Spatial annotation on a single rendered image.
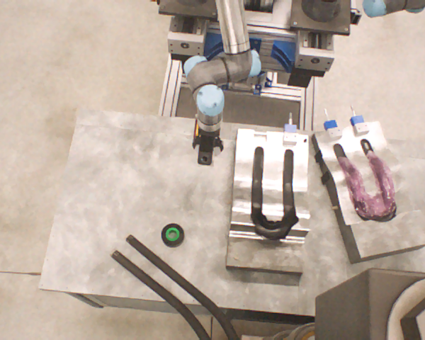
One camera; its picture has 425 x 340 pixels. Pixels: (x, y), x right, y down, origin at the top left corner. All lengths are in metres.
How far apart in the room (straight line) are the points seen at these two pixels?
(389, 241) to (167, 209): 0.77
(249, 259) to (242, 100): 1.20
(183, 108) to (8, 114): 1.05
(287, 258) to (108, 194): 0.68
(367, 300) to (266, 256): 1.18
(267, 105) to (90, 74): 1.11
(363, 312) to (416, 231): 1.28
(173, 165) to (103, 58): 1.42
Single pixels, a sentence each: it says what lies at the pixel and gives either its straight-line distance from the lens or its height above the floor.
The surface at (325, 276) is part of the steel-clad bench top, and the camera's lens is 1.68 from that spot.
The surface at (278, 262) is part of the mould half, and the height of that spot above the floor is 0.86.
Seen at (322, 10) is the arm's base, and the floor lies 1.09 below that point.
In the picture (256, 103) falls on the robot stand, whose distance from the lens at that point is 2.57.
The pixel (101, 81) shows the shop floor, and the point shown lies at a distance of 2.93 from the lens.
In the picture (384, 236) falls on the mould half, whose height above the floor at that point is 0.91.
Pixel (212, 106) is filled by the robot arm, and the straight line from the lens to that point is 1.28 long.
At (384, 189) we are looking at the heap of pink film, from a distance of 1.73.
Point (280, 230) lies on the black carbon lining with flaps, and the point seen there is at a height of 0.87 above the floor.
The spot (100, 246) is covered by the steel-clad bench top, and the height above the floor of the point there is 0.80.
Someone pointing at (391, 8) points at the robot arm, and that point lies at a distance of 1.53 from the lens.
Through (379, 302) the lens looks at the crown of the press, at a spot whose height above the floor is 2.00.
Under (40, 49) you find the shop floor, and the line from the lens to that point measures 3.16.
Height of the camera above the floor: 2.40
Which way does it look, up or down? 68 degrees down
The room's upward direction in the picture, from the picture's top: 6 degrees clockwise
